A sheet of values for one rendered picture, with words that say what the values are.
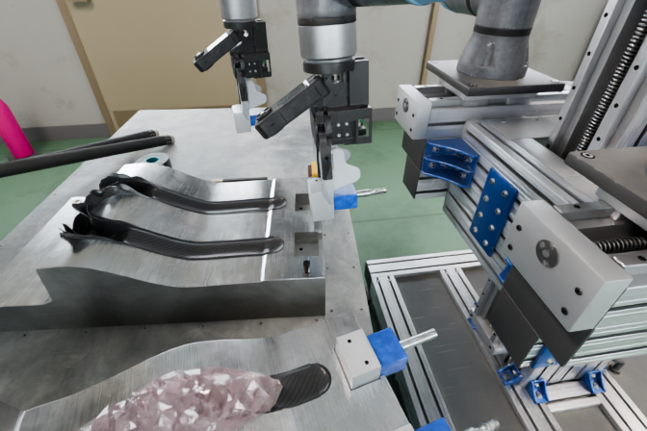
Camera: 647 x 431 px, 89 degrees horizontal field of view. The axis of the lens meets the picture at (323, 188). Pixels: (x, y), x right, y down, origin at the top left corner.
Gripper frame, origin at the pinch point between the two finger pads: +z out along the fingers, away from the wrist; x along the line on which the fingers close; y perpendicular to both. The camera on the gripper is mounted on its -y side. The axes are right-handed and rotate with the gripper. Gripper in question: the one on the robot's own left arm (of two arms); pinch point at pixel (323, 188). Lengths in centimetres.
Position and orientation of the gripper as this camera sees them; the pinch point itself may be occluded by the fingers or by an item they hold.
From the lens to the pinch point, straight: 54.2
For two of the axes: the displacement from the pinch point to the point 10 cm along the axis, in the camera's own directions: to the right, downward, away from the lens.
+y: 9.9, -1.3, 0.9
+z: 0.7, 8.6, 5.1
